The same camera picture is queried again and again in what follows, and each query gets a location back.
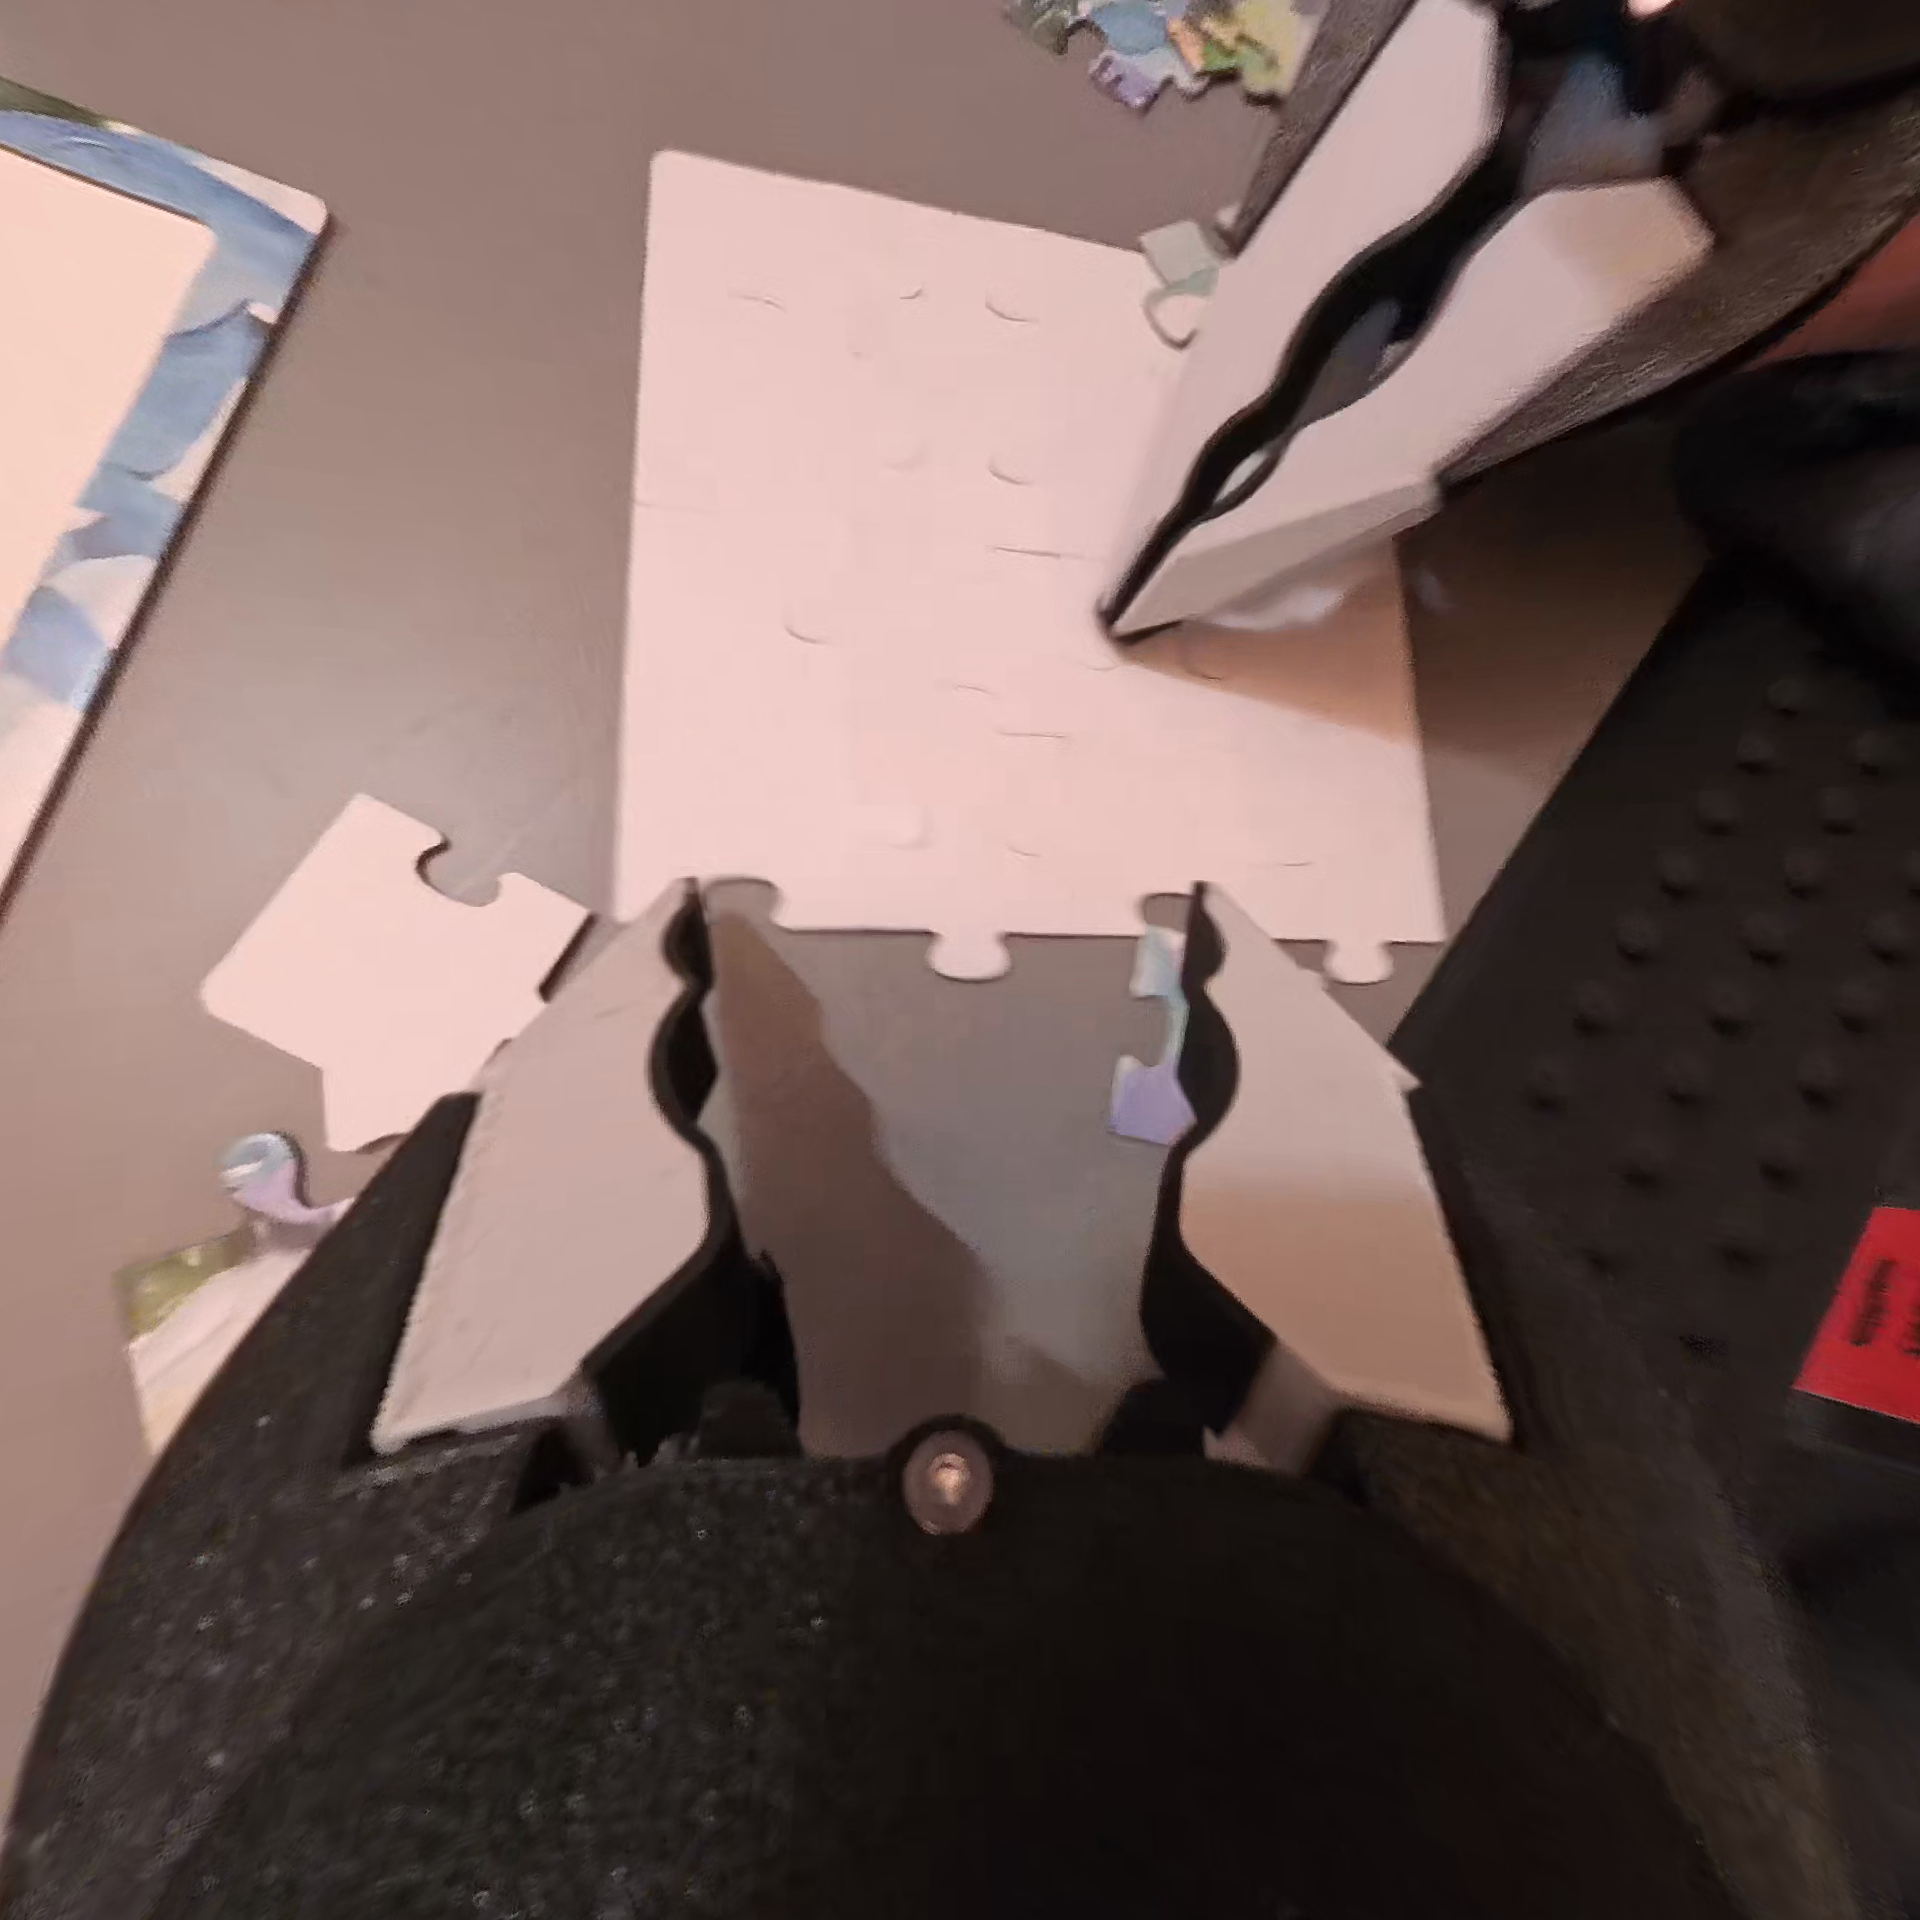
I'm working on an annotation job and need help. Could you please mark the red label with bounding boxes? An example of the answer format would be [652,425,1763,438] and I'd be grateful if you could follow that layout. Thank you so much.
[1790,1206,1920,1420]

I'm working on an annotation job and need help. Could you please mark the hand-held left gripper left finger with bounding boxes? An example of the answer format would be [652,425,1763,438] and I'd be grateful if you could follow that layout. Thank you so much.
[367,876,744,1478]

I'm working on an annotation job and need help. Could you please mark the sheet of joined puzzle pieces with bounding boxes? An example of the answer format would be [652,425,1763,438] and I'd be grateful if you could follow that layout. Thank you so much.
[613,150,1449,985]

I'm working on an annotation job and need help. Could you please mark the landscape jigsaw puzzle board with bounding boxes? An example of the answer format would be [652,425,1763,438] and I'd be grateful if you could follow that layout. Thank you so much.
[0,76,330,903]

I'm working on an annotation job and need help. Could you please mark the joined printed puzzle pieces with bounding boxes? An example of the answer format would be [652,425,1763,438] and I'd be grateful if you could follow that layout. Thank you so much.
[1002,0,1309,115]

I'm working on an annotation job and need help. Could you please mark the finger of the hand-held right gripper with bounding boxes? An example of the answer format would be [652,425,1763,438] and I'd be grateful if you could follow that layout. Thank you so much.
[1098,0,1506,623]
[1112,178,1720,643]

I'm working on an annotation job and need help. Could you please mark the grey desk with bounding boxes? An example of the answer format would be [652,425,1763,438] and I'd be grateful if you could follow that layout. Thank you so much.
[0,0,1713,1651]

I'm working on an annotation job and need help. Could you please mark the white-backed large puzzle piece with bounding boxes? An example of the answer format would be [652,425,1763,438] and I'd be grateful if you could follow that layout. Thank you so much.
[199,793,593,1153]

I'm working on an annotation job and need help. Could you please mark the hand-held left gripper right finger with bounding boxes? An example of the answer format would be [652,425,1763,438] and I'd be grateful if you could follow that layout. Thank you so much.
[1135,882,1514,1468]

